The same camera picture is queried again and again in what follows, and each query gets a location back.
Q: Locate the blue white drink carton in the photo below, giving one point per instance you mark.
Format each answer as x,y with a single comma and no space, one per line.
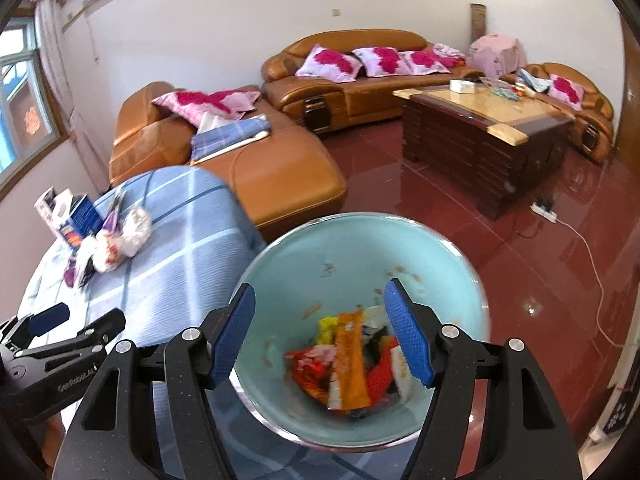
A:
80,220

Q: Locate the window with white frame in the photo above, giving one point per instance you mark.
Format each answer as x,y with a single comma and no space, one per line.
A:
20,90

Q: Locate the standing rolled mat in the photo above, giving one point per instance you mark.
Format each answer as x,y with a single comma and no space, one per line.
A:
478,22

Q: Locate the pile of snack wrappers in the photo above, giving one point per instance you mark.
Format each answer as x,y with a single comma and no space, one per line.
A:
310,365

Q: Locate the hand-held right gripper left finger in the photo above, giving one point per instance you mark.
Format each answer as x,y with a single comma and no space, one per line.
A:
230,340

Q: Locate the crumpled pink floral cloth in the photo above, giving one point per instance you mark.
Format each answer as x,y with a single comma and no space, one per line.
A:
449,54

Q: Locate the purple foil wrapper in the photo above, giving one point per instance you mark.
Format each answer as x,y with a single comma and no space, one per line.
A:
72,272
111,221

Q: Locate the light blue waste bin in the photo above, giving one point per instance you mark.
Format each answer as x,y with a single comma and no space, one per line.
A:
320,250

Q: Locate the white power strip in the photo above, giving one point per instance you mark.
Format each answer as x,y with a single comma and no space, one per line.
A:
544,210

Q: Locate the dark wood coffee table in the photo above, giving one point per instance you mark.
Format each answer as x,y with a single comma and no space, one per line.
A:
460,155

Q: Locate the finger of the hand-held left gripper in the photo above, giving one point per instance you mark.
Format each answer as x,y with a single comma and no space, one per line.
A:
95,330
47,319

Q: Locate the long orange wrapper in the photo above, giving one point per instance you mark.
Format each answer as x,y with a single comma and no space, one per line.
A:
350,360

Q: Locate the pink floral pillow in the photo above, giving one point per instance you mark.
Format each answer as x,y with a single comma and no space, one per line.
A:
182,101
422,61
380,60
240,97
565,91
327,62

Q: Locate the wooden door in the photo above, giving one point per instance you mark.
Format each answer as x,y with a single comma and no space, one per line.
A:
631,90

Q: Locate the colourful small packets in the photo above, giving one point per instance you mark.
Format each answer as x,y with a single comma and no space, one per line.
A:
502,95

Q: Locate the red paper window cutting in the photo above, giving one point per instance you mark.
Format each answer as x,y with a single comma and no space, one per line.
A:
32,121

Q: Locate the white folded sheet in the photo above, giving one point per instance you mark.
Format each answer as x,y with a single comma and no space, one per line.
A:
212,122

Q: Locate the pale pink curtain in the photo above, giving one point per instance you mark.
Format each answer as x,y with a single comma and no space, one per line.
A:
55,70

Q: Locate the folded blue plaid sheet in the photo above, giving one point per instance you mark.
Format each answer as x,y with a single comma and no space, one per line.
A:
225,136

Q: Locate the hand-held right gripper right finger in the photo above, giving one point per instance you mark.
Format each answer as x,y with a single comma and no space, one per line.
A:
407,340

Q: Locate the brown leather sectional sofa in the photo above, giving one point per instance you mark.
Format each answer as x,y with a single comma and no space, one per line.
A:
290,175

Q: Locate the blue plaid tablecloth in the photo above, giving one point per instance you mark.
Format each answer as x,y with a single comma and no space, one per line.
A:
175,240

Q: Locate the crumpled white plastic bag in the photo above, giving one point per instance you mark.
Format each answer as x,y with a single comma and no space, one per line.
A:
136,230
107,252

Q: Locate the white tissue box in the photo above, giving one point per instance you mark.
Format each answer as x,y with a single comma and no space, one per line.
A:
461,87

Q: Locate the brown leather armchair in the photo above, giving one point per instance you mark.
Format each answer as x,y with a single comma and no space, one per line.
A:
595,110

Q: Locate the pink cloth cover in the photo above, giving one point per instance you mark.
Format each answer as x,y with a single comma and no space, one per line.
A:
495,55

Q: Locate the light blue bag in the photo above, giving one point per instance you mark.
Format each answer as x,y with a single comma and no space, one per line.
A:
532,81

